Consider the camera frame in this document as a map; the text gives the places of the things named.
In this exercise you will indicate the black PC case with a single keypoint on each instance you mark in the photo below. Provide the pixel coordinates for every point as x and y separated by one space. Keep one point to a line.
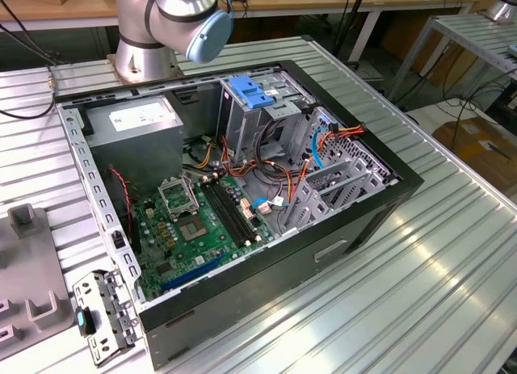
262 285

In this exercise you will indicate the black RAM slot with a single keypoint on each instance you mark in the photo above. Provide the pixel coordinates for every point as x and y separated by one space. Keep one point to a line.
234 212
222 212
239 212
228 212

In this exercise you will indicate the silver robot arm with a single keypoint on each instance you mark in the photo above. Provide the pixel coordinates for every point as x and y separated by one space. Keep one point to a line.
137 39

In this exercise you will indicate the wooden desk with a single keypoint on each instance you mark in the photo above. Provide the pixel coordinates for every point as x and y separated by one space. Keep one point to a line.
282 0

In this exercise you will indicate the grey parts rack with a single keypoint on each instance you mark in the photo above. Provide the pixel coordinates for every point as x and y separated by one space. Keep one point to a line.
24 265

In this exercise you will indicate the blue drive cage latch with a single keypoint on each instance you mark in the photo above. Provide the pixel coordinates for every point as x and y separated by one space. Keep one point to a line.
250 93

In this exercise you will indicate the brown cardboard box labelled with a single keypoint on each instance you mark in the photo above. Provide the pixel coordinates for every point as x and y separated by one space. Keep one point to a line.
464 148

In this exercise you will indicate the metal optical drive cage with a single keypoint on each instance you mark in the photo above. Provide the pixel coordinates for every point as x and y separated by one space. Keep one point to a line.
242 127

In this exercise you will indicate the brown cardboard boxes stacked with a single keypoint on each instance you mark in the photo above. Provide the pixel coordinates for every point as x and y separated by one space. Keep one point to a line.
440 63

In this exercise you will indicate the black latch blue tab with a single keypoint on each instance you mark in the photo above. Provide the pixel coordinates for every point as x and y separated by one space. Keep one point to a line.
81 319

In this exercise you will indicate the grey power supply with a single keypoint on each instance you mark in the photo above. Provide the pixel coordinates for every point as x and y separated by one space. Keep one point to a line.
133 156

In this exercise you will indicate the metal slat side table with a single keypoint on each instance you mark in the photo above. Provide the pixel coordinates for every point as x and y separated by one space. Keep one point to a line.
476 36

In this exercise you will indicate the blue expansion slot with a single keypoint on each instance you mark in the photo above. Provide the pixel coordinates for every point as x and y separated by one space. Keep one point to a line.
190 274

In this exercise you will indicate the metal slot cover bracket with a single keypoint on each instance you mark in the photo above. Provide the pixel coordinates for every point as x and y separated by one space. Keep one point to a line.
121 321

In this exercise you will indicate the metal disk bay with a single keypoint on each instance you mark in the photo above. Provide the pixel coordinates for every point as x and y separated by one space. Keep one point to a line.
373 179

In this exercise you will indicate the CPU socket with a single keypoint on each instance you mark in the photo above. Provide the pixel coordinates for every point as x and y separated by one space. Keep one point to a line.
194 230

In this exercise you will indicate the green motherboard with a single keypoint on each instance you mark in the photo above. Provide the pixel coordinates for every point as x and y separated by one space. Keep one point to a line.
210 249

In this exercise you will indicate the black case side latch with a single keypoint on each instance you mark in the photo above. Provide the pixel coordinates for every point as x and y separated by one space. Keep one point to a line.
118 240

